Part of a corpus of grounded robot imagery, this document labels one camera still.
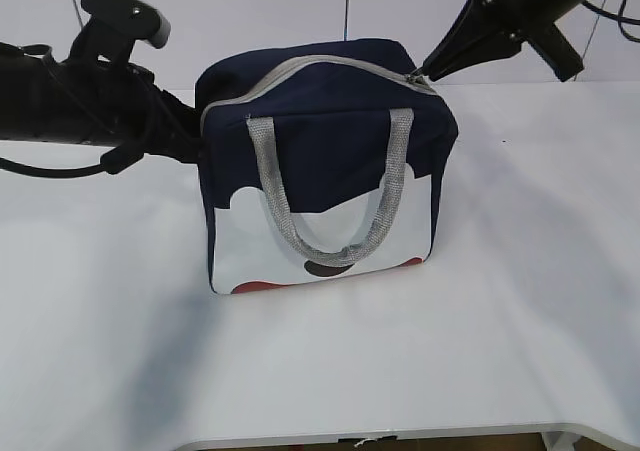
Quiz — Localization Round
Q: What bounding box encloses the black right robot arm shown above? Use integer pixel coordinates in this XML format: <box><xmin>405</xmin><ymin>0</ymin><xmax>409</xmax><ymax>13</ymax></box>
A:
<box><xmin>416</xmin><ymin>0</ymin><xmax>586</xmax><ymax>82</ymax></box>

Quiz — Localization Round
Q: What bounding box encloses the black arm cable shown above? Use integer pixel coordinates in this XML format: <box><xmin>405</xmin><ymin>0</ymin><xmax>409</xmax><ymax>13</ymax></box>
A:
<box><xmin>0</xmin><ymin>135</ymin><xmax>151</xmax><ymax>180</ymax></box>

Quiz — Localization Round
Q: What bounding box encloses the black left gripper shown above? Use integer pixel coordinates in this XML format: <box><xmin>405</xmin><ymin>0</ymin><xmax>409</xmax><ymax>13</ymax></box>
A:
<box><xmin>100</xmin><ymin>64</ymin><xmax>200</xmax><ymax>174</ymax></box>

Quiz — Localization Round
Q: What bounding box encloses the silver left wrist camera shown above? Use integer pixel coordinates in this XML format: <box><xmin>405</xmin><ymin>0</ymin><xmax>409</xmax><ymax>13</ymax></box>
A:
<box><xmin>80</xmin><ymin>0</ymin><xmax>171</xmax><ymax>49</ymax></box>

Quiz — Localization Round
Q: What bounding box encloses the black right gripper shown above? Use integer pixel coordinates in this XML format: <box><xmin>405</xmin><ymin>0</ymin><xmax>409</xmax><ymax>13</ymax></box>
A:
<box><xmin>422</xmin><ymin>0</ymin><xmax>585</xmax><ymax>81</ymax></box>

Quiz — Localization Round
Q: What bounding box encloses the navy blue lunch bag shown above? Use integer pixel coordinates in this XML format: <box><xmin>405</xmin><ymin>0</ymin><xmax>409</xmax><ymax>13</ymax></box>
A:
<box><xmin>195</xmin><ymin>38</ymin><xmax>458</xmax><ymax>294</ymax></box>

